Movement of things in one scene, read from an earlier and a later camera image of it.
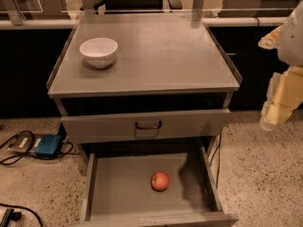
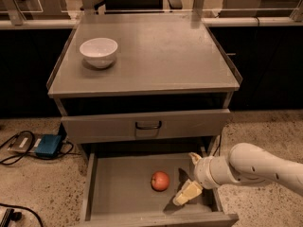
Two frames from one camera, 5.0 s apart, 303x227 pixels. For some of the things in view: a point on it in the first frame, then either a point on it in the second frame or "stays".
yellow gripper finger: x=284 y=97 → x=190 y=190
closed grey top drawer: x=145 y=126 stays
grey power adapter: x=25 y=143 stays
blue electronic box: x=48 y=146 stays
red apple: x=159 y=181 stays
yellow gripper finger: x=272 y=40 → x=195 y=157
